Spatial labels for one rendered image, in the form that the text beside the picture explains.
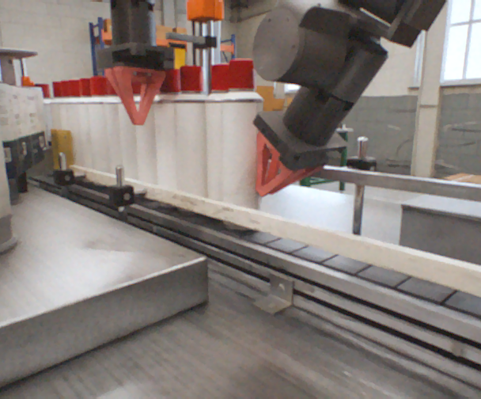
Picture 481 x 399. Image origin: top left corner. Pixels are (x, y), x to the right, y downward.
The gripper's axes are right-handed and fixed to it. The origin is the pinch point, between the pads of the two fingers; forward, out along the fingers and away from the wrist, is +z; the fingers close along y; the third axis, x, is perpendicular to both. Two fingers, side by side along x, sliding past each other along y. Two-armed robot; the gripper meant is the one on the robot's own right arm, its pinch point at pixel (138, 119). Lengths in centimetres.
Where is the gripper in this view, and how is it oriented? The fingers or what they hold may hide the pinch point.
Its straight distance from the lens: 59.1
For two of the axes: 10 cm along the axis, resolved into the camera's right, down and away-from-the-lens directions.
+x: 7.3, -1.4, 6.7
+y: 6.9, 1.7, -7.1
